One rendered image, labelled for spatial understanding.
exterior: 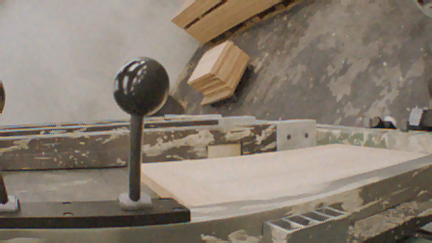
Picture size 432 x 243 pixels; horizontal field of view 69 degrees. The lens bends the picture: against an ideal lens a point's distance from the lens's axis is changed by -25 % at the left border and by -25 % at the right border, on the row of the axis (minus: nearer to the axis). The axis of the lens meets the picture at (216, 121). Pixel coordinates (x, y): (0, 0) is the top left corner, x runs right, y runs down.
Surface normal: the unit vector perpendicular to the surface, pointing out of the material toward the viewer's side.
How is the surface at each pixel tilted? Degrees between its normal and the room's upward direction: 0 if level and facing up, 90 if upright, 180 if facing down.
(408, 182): 90
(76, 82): 90
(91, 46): 90
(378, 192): 90
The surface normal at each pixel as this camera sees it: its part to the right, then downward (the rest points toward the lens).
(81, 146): 0.39, 0.04
